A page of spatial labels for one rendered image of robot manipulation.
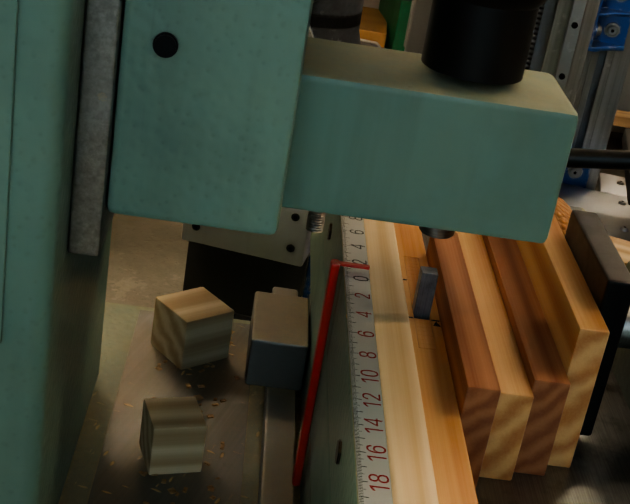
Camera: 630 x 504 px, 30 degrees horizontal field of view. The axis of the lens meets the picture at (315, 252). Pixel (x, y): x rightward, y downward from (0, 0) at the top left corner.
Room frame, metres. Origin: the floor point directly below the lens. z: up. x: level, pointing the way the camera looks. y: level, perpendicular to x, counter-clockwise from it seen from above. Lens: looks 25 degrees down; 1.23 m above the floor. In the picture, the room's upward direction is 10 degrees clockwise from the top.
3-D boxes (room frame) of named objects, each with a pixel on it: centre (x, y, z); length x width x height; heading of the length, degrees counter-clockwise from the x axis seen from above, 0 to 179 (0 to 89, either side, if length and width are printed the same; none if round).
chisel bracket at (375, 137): (0.58, -0.04, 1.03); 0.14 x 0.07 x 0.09; 94
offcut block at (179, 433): (0.60, 0.07, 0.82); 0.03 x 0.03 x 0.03; 22
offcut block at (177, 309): (0.73, 0.08, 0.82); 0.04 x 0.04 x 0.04; 44
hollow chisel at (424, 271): (0.57, -0.06, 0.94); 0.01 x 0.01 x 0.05; 4
